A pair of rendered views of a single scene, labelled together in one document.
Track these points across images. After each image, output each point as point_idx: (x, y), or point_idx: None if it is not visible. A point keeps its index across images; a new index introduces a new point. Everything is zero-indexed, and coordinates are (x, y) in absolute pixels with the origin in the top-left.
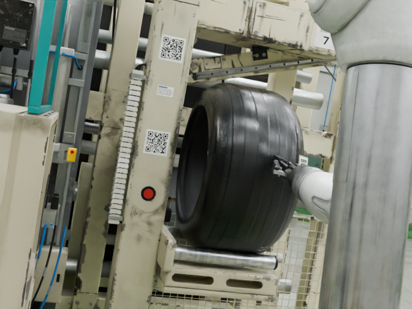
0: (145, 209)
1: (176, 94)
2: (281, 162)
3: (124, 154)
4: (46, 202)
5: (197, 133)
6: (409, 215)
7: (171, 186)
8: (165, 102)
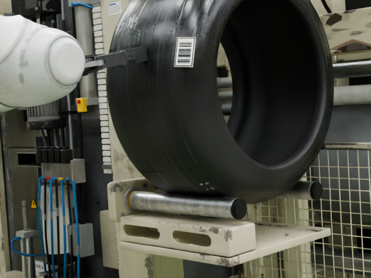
0: (124, 152)
1: (124, 7)
2: (105, 54)
3: (101, 92)
4: (58, 157)
5: (258, 47)
6: (10, 80)
7: (343, 133)
8: (117, 21)
